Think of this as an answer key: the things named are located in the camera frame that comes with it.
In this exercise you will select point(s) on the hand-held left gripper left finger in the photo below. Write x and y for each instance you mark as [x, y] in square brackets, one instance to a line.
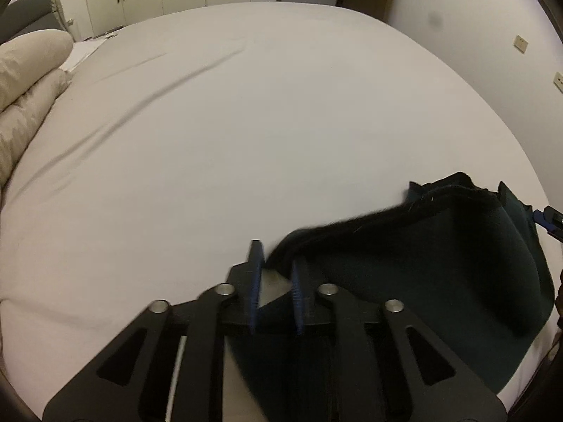
[254, 281]

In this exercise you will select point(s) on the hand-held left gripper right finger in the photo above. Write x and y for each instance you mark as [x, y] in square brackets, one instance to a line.
[299, 294]

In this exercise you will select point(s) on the dark green sweater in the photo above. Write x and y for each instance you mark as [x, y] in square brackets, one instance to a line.
[418, 263]

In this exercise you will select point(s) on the beige wall socket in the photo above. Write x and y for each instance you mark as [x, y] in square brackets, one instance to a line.
[558, 81]
[520, 44]

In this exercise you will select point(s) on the grey headboard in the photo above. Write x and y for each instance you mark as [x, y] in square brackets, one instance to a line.
[26, 11]

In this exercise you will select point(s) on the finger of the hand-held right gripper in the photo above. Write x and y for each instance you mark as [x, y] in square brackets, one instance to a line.
[543, 219]

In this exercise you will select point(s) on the white papers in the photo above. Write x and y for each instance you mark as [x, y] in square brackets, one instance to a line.
[81, 52]

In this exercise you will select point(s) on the bed with grey sheet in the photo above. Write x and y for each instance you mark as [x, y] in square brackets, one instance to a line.
[264, 118]

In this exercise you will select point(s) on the beige rolled duvet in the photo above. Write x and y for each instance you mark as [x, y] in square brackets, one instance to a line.
[26, 83]

